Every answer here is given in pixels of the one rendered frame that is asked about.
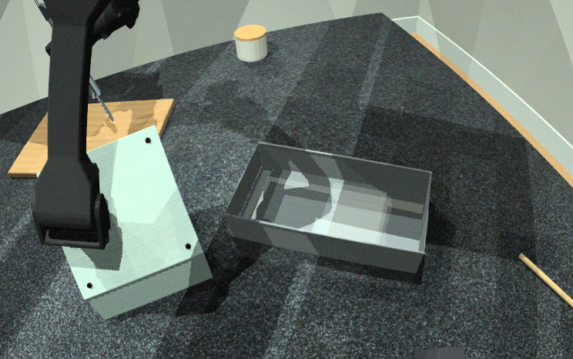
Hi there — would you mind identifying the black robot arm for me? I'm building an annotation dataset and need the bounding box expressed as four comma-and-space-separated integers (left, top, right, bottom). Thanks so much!
31, 0, 140, 250

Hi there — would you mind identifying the light wooden board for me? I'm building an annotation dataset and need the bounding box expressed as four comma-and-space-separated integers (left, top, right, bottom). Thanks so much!
8, 99, 175, 178

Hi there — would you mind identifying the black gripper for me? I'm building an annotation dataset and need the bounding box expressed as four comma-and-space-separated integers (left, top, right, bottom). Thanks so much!
45, 18, 114, 56

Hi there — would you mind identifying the white jar with wooden lid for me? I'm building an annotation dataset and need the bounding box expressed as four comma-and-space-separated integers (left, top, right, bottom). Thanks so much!
234, 25, 267, 62

